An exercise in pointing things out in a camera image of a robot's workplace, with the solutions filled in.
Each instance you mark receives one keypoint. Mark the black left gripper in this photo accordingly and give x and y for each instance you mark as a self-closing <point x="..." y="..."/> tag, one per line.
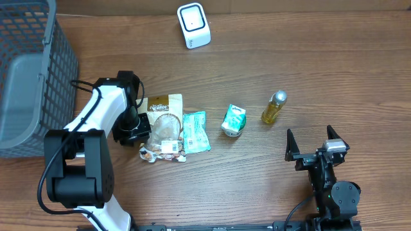
<point x="126" y="140"/>

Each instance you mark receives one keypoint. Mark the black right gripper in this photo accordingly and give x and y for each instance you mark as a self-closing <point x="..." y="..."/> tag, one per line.
<point x="311" y="159"/>

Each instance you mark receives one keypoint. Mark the brown snack pouch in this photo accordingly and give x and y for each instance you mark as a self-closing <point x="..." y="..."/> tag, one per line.
<point x="165" y="115"/>

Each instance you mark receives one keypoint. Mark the yellow dish soap bottle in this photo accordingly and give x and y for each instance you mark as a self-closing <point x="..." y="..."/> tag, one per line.
<point x="276" y="103"/>

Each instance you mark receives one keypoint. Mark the teal snack packet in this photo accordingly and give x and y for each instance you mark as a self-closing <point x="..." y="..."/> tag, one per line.
<point x="194" y="133"/>

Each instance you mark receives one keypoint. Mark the green tissue canister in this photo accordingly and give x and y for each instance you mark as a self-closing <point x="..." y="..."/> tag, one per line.
<point x="234" y="121"/>

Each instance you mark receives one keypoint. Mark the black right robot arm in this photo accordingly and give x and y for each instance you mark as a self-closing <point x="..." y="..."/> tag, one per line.
<point x="336" y="201"/>

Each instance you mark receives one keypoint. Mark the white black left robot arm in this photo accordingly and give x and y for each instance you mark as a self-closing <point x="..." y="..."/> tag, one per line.
<point x="79" y="177"/>

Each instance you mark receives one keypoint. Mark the white barcode scanner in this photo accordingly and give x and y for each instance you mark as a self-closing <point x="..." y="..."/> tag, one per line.
<point x="194" y="25"/>

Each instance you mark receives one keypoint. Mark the grey plastic mesh basket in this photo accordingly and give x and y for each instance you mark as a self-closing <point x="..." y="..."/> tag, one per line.
<point x="37" y="66"/>

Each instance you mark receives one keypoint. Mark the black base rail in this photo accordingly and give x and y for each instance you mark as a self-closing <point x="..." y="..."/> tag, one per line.
<point x="275" y="226"/>

